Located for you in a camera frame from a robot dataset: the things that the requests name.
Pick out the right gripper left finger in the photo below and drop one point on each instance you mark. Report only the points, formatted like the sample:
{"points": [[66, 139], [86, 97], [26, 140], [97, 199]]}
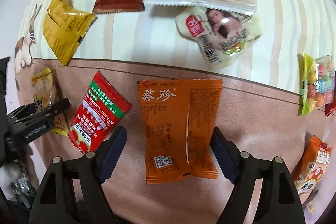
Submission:
{"points": [[71, 190]]}

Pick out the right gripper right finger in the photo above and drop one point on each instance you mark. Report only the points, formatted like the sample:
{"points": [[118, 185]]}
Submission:
{"points": [[279, 200]]}

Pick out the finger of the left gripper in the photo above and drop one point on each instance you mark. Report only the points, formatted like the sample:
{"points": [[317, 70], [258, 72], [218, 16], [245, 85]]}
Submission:
{"points": [[26, 124]]}

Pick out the yellow peanut snack packet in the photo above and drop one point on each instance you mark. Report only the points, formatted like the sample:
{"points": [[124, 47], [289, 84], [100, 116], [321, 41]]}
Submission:
{"points": [[45, 94]]}

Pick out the orange mushroom panda chips bag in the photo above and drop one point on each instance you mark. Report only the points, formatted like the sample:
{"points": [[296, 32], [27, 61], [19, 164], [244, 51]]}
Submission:
{"points": [[311, 167]]}

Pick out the red green snack packet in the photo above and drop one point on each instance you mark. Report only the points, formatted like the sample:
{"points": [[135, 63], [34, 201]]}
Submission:
{"points": [[100, 110]]}

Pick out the small red snack packet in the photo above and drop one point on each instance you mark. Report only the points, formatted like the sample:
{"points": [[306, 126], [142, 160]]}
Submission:
{"points": [[331, 107]]}

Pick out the orange sunflower seed packet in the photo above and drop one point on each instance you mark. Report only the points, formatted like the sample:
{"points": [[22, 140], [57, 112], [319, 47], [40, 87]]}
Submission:
{"points": [[179, 118]]}

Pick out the colourful candy balls bag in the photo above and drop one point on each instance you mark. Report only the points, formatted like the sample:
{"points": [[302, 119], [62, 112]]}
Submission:
{"points": [[316, 82]]}

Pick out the pale green chicken feet packet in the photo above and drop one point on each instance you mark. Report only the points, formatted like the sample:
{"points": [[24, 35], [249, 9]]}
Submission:
{"points": [[221, 35]]}

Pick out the white gloved hand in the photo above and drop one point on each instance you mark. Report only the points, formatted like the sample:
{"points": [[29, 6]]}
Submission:
{"points": [[16, 185]]}

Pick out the striped cream blanket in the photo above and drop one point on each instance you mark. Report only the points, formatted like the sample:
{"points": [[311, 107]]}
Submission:
{"points": [[289, 27]]}

